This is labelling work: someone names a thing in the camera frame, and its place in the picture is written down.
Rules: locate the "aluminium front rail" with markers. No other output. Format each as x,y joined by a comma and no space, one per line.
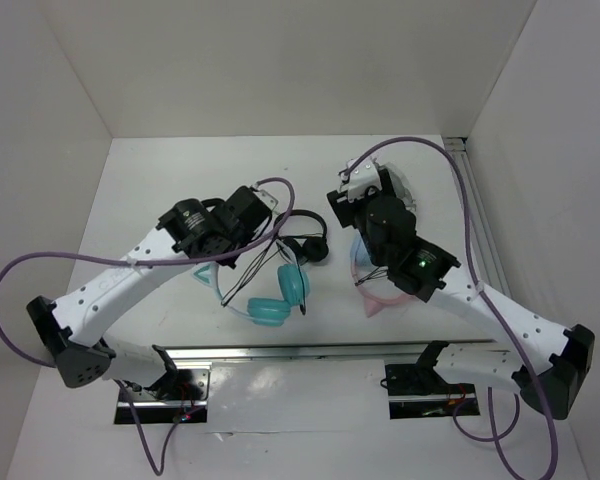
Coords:
297,352

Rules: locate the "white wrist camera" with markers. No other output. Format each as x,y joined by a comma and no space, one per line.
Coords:
267,198
362,181

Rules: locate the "teal cat ear headphones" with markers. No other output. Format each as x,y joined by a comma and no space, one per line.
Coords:
287,292

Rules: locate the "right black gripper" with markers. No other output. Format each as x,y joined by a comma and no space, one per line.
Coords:
343,208

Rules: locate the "pink blue cat headphones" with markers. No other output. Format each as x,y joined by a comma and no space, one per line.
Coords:
361,270

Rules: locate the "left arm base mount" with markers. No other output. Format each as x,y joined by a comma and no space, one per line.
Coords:
186,402

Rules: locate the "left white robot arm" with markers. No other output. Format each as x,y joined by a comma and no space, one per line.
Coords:
74,327

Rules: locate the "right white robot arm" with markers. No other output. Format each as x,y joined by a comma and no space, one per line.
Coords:
547,362

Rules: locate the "white grey headset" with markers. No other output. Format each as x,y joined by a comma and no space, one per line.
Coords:
393,179

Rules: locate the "black on-ear headphones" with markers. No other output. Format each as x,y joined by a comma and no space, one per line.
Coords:
307,248

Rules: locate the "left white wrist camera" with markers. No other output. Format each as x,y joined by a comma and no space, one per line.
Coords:
267,198

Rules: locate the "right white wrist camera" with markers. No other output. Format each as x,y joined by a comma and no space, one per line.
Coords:
362,181

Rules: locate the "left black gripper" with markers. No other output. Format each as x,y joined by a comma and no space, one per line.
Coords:
247,237

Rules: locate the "aluminium side rail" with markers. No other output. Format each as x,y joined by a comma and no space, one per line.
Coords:
482,250

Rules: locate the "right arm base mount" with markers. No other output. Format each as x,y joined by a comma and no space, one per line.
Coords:
415,392

